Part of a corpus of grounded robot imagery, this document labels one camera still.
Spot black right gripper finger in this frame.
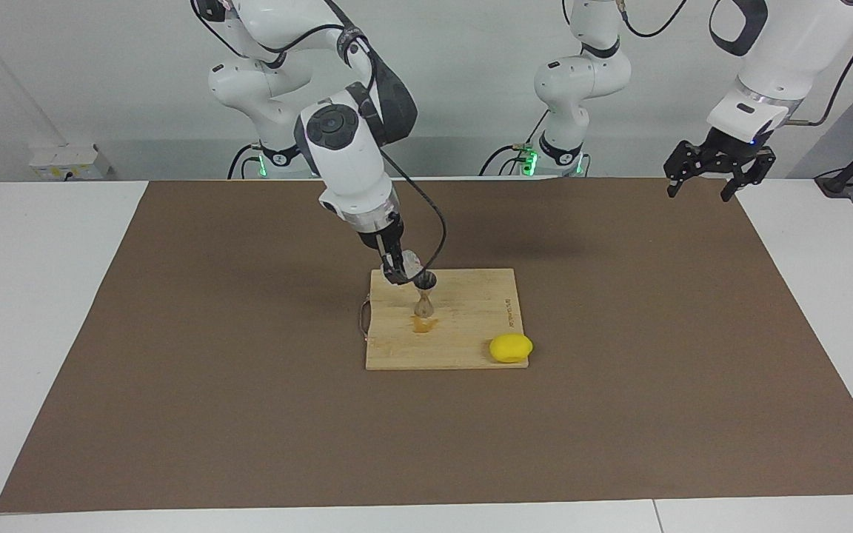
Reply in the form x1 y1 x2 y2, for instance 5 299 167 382
384 252 412 286

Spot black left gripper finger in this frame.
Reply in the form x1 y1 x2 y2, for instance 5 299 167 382
721 152 777 202
663 139 716 197

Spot steel double jigger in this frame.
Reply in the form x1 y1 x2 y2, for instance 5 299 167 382
413 271 438 319

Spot wooden cutting board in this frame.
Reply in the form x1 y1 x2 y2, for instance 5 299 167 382
358 268 529 371

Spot yellow lemon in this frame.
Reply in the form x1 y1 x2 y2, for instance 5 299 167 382
489 334 534 364

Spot brown table mat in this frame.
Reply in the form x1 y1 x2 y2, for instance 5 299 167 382
0 176 853 513

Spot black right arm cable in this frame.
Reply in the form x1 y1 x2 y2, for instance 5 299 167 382
271 0 448 278

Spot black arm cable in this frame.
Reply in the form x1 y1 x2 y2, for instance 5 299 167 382
619 0 853 127
271 0 448 278

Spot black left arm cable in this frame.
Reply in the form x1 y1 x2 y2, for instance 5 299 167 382
619 0 853 127

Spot black left base cable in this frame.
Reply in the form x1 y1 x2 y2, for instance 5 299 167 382
480 107 547 177

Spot black base cable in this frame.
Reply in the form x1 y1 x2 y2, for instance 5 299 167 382
227 144 261 180
480 107 547 177

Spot black right base cable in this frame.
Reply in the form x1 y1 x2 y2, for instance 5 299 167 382
227 144 261 180

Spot white wall power strip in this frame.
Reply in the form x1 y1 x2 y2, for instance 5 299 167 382
30 144 113 181

